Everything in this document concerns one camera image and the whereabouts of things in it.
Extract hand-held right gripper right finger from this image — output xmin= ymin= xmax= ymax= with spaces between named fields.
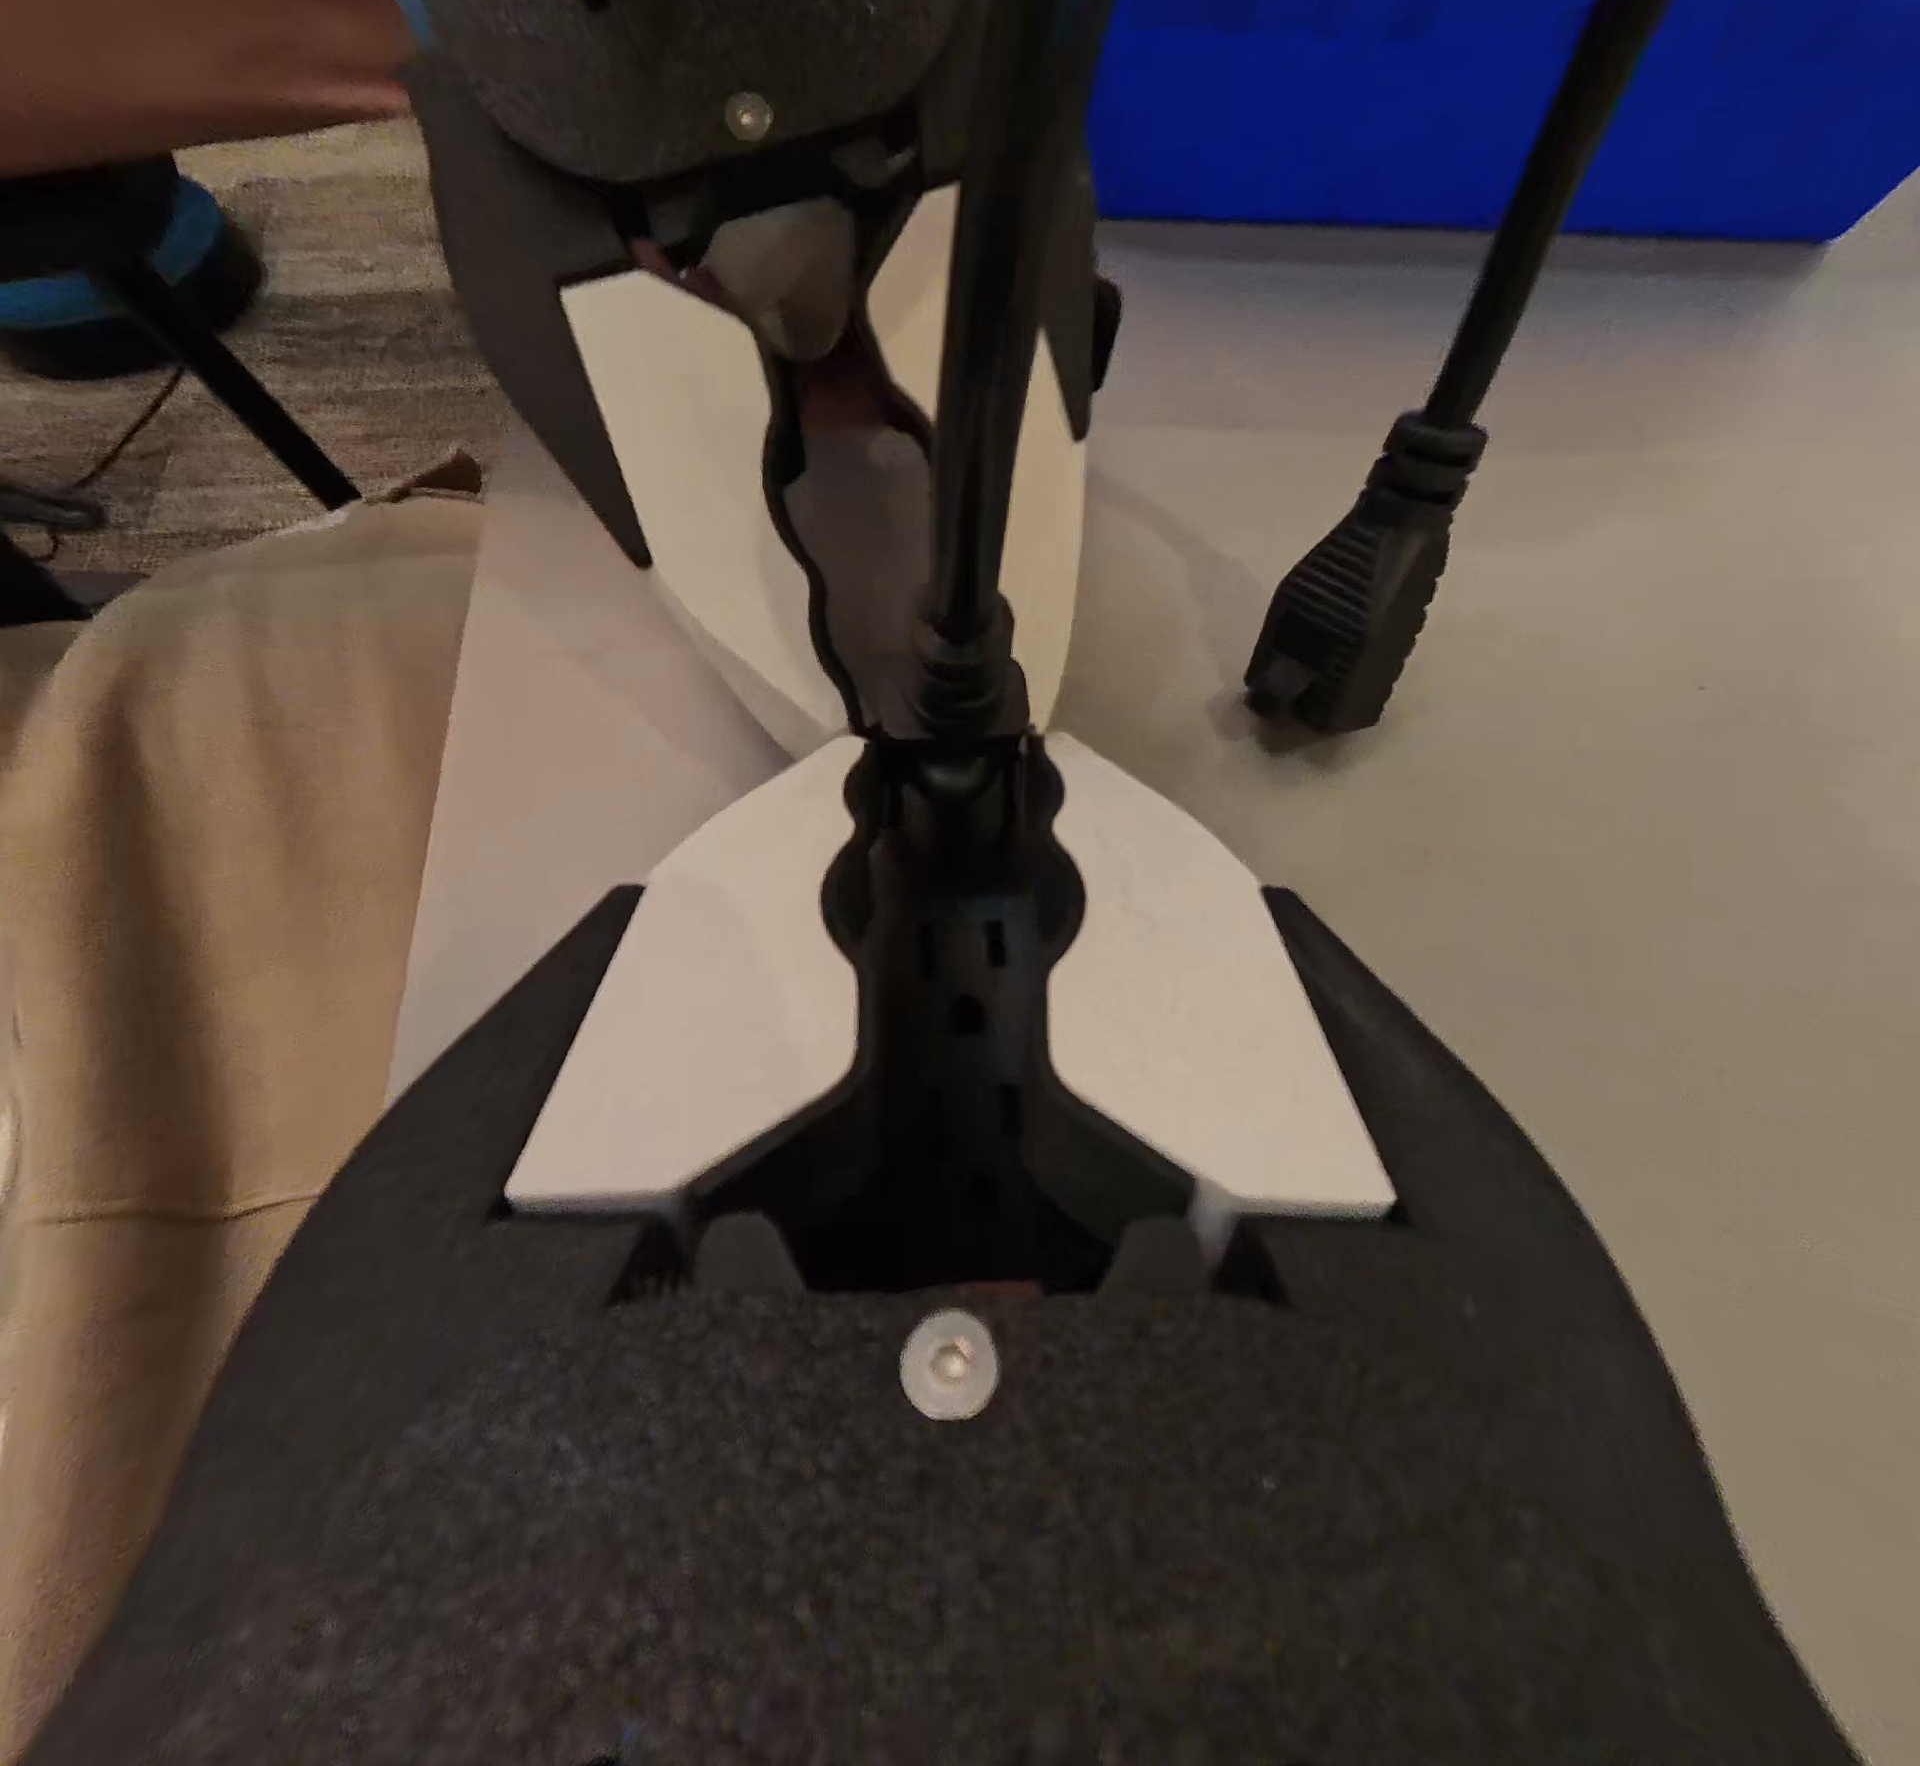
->
xmin=1028 ymin=728 xmax=1399 ymax=1287

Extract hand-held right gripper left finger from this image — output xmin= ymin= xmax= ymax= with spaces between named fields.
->
xmin=502 ymin=730 xmax=879 ymax=1295

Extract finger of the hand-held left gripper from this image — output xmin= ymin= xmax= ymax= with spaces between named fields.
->
xmin=862 ymin=198 xmax=1088 ymax=741
xmin=559 ymin=206 xmax=940 ymax=762

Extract black power strip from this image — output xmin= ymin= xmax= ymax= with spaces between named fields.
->
xmin=855 ymin=746 xmax=1059 ymax=1287

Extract black extension cord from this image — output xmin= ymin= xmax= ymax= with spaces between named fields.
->
xmin=876 ymin=0 xmax=1749 ymax=807

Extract person's beige pants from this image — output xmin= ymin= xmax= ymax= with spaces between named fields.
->
xmin=0 ymin=454 xmax=488 ymax=1737

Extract blue round stool base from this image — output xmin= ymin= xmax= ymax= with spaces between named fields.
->
xmin=0 ymin=168 xmax=269 ymax=365

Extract blue plastic bin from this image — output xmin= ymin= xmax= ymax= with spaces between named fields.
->
xmin=1004 ymin=0 xmax=1920 ymax=245

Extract black metal frame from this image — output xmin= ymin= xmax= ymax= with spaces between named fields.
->
xmin=89 ymin=241 xmax=365 ymax=510

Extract thin dark cable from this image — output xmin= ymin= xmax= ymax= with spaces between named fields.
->
xmin=0 ymin=356 xmax=189 ymax=538

